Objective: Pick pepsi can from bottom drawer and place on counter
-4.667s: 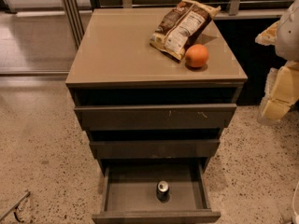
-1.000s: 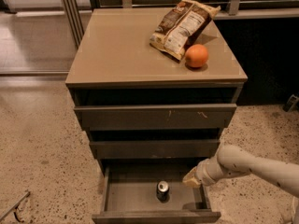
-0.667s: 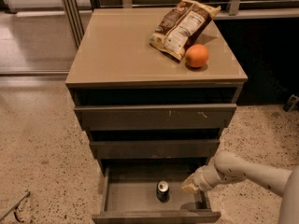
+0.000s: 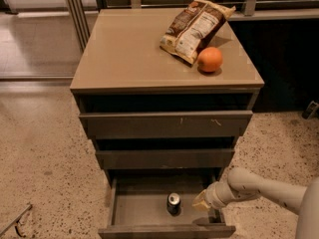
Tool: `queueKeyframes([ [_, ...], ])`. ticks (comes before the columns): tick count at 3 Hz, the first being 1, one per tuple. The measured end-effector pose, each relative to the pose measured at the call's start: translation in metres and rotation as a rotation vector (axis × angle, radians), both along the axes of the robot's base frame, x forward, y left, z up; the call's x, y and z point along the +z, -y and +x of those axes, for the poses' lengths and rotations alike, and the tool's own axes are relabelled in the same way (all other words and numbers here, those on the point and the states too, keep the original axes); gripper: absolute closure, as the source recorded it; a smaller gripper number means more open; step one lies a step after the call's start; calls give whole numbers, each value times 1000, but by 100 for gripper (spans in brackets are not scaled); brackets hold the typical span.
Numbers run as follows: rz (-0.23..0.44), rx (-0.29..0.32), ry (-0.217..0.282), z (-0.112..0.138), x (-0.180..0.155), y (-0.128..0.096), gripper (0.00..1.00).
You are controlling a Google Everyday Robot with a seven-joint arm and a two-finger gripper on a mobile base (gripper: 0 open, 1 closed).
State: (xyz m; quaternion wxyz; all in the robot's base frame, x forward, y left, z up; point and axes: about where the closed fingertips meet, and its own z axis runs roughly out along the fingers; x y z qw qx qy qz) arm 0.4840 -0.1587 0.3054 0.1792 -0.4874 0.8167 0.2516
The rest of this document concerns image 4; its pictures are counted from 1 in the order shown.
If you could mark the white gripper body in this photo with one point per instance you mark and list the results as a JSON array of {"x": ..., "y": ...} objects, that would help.
[{"x": 211, "y": 196}]

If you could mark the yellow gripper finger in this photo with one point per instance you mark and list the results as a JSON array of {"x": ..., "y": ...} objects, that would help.
[{"x": 199, "y": 203}]

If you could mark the blue pepsi can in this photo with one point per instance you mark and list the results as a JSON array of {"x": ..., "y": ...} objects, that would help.
[{"x": 173, "y": 203}]

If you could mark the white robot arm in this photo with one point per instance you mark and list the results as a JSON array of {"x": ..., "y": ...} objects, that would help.
[{"x": 242, "y": 185}]

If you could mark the grey open bottom drawer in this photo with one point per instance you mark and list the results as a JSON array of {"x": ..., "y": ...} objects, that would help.
[{"x": 138, "y": 210}]

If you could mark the grey top drawer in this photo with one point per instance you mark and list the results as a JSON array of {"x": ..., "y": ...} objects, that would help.
[{"x": 166, "y": 125}]

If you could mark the grey middle drawer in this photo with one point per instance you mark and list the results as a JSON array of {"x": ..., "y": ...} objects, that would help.
[{"x": 165, "y": 159}]

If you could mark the grey drawer cabinet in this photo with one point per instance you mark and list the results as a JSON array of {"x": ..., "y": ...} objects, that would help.
[{"x": 124, "y": 70}]

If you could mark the small dark floor device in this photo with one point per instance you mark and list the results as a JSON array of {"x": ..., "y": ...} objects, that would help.
[{"x": 311, "y": 110}]

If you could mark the orange fruit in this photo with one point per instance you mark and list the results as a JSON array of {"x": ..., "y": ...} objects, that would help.
[{"x": 209, "y": 60}]

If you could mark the metal bar on floor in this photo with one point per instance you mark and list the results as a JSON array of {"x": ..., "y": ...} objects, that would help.
[{"x": 15, "y": 220}]

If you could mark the brown chip bag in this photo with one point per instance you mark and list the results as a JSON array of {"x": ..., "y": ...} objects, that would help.
[{"x": 193, "y": 28}]

